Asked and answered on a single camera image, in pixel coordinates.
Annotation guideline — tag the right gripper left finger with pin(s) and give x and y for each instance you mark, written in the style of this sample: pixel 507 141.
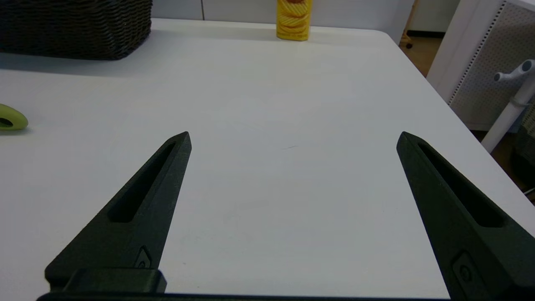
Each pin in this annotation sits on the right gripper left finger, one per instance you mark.
pixel 142 217

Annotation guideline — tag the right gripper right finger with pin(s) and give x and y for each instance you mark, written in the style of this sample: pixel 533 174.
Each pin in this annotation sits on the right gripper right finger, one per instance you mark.
pixel 459 238

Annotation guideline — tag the white side desk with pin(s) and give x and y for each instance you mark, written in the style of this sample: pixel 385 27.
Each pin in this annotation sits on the white side desk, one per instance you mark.
pixel 501 121

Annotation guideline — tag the white perforated panel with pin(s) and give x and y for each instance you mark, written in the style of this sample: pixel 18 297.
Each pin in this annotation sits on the white perforated panel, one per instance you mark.
pixel 480 50

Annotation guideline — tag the dark brown wicker basket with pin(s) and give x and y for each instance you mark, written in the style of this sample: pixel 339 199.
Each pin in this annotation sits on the dark brown wicker basket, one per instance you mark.
pixel 71 29

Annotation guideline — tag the wooden leg with caster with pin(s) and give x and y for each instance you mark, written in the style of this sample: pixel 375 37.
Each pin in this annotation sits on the wooden leg with caster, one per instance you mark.
pixel 408 25

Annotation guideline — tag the yellow potato chips can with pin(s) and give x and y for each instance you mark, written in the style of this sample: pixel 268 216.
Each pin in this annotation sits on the yellow potato chips can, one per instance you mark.
pixel 294 21

